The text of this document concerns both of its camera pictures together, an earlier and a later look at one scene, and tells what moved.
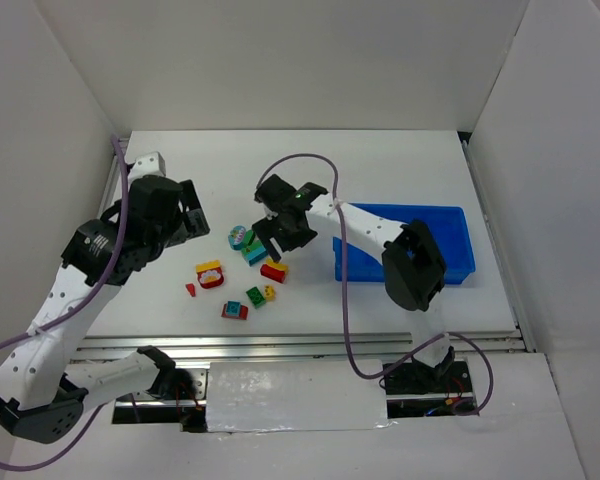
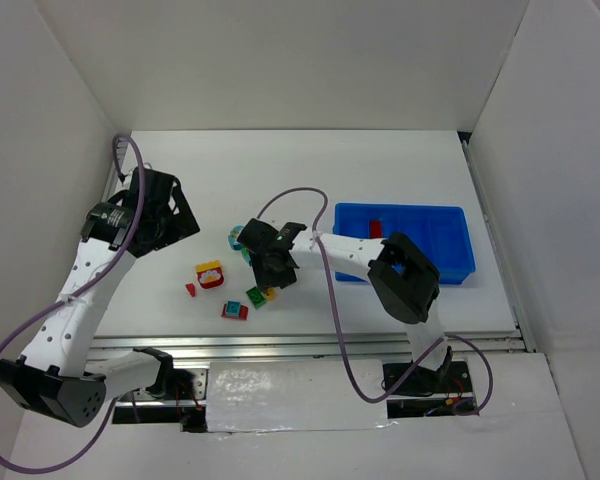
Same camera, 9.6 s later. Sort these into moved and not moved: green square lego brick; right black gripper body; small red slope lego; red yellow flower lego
Moved: right black gripper body
Not moved: small red slope lego; green square lego brick; red yellow flower lego
